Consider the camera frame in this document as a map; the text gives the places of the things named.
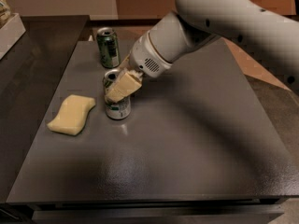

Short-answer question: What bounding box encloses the dark side counter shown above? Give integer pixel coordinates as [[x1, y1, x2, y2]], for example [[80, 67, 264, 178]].
[[0, 15, 89, 204]]

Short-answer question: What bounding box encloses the dark green soda can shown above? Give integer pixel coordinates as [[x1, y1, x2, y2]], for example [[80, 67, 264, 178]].
[[96, 27, 121, 69]]

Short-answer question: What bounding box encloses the white box on counter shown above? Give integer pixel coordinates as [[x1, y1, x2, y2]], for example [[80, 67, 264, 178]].
[[0, 13, 26, 60]]

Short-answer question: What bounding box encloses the silver green 7up can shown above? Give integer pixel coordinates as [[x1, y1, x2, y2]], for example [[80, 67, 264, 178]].
[[103, 68, 131, 120]]

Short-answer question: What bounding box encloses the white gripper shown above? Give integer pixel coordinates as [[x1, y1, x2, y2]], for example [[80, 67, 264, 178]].
[[105, 32, 172, 103]]

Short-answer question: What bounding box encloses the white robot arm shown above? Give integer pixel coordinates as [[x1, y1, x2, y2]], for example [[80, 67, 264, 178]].
[[105, 0, 299, 103]]

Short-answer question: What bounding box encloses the yellow sponge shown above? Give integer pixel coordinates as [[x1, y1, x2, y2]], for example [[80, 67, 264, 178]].
[[47, 94, 96, 135]]

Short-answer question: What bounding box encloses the packaged item on box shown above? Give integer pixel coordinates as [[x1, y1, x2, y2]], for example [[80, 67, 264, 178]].
[[0, 0, 11, 28]]

